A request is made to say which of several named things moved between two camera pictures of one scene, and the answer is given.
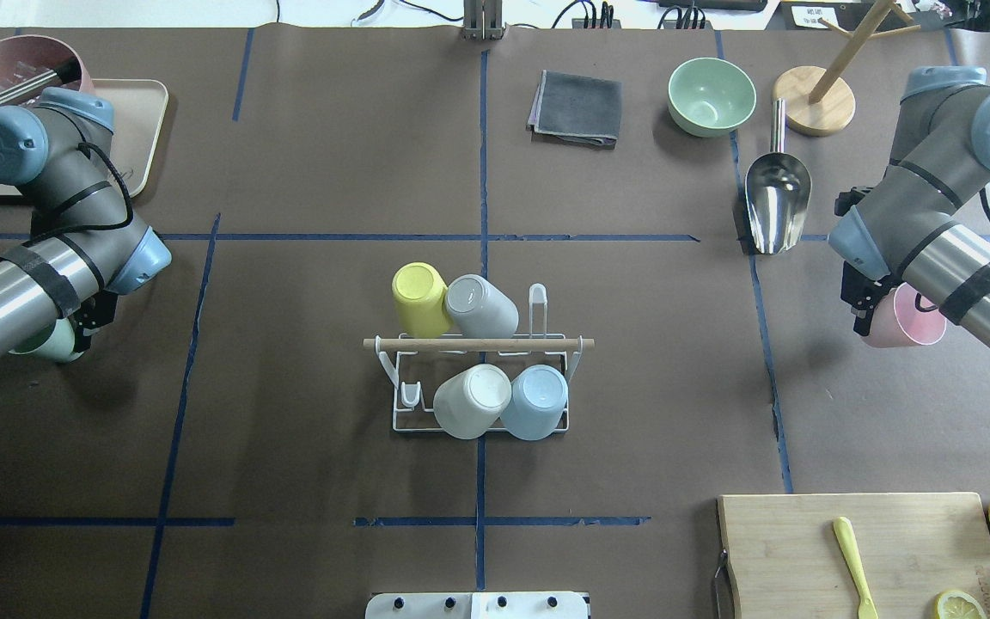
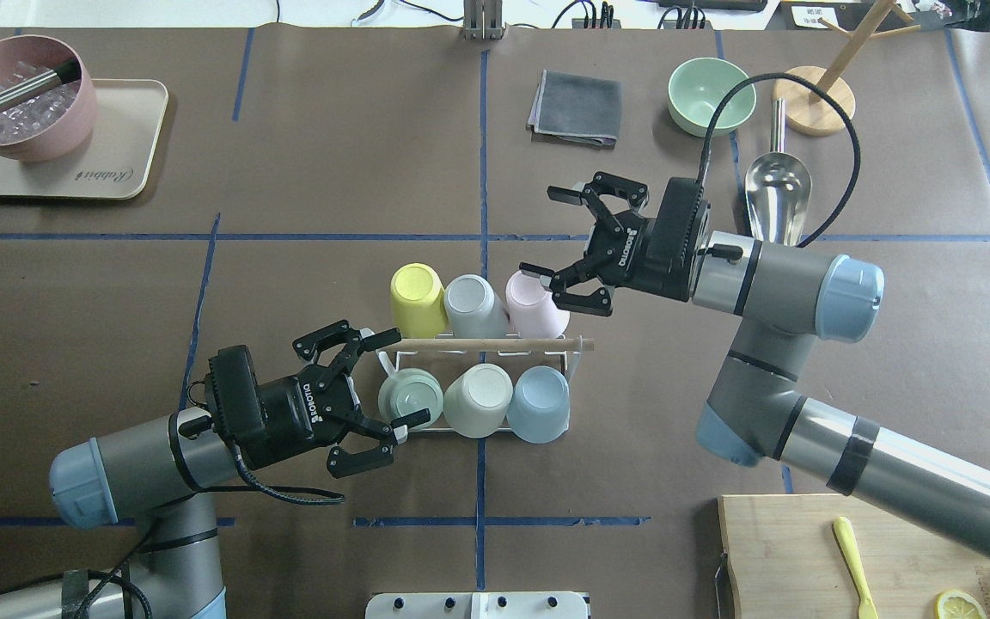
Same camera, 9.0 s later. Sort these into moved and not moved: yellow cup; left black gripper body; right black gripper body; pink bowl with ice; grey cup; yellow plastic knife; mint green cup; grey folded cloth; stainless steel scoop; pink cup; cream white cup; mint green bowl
Moved: pink cup; right black gripper body; mint green cup; left black gripper body
Not moved: stainless steel scoop; yellow cup; cream white cup; pink bowl with ice; yellow plastic knife; grey folded cloth; mint green bowl; grey cup
